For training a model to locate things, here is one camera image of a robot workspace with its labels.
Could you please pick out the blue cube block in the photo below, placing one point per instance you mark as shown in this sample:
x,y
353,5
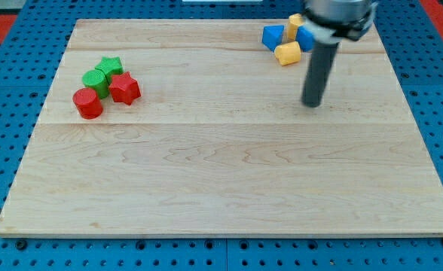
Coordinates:
x,y
305,39

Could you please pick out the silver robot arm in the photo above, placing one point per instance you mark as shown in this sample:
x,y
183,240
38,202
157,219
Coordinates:
x,y
331,21

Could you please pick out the yellow heart block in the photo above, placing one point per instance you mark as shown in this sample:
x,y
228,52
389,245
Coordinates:
x,y
289,53

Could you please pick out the light wooden board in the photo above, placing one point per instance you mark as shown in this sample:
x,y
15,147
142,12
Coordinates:
x,y
220,146

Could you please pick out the red star block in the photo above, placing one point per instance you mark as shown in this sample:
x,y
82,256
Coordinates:
x,y
124,88

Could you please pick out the blue triangular block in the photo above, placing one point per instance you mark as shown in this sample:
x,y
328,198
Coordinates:
x,y
272,36

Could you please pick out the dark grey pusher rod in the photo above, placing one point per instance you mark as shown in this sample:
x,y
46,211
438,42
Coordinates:
x,y
319,69

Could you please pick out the green star block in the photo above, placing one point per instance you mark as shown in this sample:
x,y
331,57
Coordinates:
x,y
110,66

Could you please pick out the yellow pentagon block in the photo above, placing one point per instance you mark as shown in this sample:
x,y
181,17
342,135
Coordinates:
x,y
294,21

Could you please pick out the green cylinder block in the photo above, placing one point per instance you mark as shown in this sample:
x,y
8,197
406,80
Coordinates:
x,y
96,80

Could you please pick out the red cylinder block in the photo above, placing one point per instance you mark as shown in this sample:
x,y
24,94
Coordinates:
x,y
87,103

